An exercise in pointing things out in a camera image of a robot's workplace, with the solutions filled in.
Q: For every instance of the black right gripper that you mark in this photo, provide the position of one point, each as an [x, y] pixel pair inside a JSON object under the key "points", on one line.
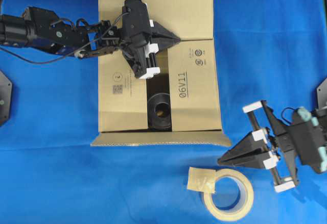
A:
{"points": [[303, 137]]}

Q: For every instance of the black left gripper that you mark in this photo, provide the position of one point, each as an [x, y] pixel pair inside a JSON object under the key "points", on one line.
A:
{"points": [[137, 45]]}

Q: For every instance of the brown cardboard box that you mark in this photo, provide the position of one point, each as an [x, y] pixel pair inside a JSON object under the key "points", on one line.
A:
{"points": [[188, 74]]}

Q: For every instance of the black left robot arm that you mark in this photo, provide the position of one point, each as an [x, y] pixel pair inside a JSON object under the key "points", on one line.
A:
{"points": [[43, 30]]}

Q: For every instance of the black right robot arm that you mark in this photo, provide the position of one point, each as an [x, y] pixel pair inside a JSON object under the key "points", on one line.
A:
{"points": [[264, 123]]}

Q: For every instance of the beige packing tape roll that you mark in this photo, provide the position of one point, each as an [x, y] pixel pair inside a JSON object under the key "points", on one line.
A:
{"points": [[226, 193]]}

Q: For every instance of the black spool front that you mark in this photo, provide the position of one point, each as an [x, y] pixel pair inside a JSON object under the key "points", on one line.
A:
{"points": [[159, 112]]}

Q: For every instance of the blue table cloth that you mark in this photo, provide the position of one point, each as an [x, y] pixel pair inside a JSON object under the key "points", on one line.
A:
{"points": [[265, 49]]}

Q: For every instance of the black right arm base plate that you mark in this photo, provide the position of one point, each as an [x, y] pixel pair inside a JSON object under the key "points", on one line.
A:
{"points": [[321, 91]]}

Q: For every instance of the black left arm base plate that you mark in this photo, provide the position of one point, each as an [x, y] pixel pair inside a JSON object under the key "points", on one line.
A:
{"points": [[5, 98]]}

